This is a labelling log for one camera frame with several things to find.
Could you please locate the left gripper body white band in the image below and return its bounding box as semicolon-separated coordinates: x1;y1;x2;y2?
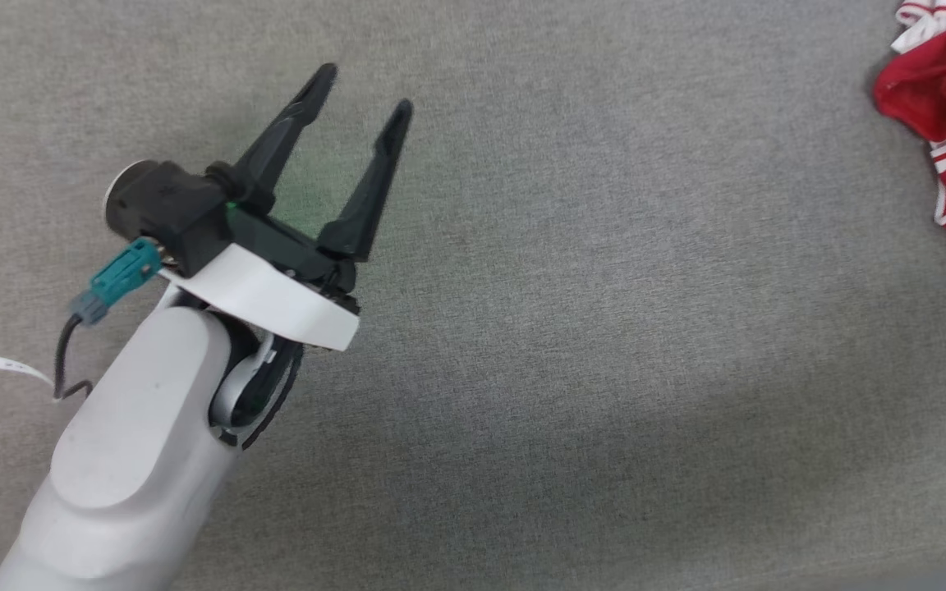
158;201;361;353

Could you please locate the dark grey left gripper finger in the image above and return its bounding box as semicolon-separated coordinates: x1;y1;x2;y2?
207;62;339;218
316;98;415;264

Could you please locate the white cable label tag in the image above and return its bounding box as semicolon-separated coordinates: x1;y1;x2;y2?
0;353;60;392

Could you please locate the teal left cable connector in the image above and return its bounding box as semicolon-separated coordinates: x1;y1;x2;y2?
69;236;164;326

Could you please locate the grey fabric sofa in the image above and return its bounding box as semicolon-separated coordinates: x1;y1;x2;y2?
0;0;946;591

